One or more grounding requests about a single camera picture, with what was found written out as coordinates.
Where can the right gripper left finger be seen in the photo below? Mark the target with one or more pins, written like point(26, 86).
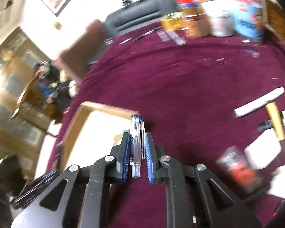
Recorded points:
point(79, 197)

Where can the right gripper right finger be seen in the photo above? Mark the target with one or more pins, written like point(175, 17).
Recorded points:
point(195, 197)

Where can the clear packet red candle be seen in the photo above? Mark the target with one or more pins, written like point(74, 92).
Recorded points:
point(236, 165)

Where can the clear blue pen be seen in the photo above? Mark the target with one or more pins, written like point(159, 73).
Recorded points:
point(137, 149)

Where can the white charger plug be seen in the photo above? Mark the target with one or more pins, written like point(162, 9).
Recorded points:
point(263, 150)

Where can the yellow black mechanical pencil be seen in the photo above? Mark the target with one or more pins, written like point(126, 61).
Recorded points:
point(275, 117)

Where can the cardboard tray box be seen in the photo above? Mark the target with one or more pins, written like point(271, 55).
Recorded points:
point(92, 133)

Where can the maroon tablecloth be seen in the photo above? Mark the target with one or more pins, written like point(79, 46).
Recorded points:
point(187, 93)

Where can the black lipstick tube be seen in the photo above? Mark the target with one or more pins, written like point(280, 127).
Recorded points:
point(268, 124)

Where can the seated person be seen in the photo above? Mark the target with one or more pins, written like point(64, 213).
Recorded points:
point(56, 92)

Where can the wooden chair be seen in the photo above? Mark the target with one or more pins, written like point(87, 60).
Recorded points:
point(33, 104)

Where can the white marker pen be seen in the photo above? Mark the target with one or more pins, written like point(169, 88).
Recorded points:
point(259, 102)

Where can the brown armchair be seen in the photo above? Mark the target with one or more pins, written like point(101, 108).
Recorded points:
point(74, 59)

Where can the wooden wardrobe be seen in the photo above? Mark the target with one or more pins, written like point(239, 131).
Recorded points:
point(22, 135)

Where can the small blue clear cap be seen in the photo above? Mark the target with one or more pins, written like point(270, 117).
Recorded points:
point(253, 53)

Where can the black pen far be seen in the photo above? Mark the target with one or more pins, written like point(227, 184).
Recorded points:
point(146, 34)

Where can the brown tin can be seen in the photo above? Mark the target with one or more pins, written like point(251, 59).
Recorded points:
point(194, 19)

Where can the yellow tape roll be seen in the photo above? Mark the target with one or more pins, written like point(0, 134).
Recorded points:
point(172, 21)

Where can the blue label plastic jar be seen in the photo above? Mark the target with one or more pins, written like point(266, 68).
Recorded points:
point(248, 16)

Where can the white plastic tub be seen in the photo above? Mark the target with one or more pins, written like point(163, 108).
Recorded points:
point(220, 17)

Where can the black leather sofa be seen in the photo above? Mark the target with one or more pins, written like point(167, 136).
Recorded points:
point(137, 15)

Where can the wooden brick pattern cabinet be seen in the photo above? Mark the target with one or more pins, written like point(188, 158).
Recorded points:
point(279, 11)

